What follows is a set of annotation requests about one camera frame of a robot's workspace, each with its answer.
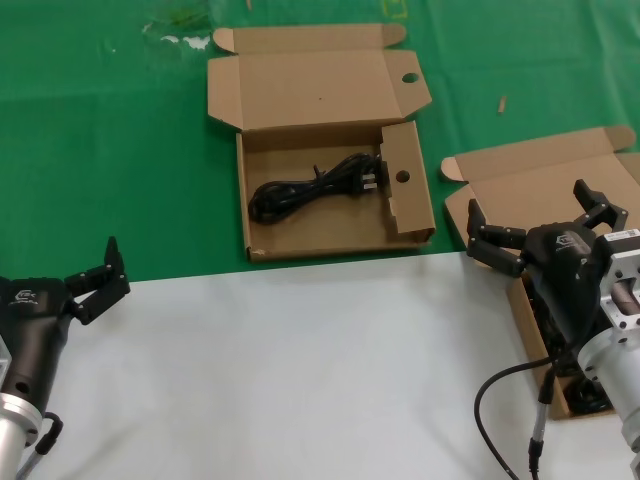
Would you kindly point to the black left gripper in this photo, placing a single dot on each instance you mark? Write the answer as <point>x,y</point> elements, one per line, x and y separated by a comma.
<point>35,325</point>

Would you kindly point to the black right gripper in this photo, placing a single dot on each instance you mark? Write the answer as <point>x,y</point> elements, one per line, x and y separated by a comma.
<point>565,270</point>

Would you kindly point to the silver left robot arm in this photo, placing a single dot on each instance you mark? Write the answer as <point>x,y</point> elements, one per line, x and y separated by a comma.
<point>12,430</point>

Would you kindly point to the open cardboard box with holes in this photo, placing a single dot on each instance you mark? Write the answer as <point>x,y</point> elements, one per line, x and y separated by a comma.
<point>310,85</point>

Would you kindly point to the green table cloth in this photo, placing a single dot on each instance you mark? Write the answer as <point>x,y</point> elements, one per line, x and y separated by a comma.
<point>100,150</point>

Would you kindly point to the white table cloth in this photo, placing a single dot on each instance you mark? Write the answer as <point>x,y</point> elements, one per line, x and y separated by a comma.
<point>300,375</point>

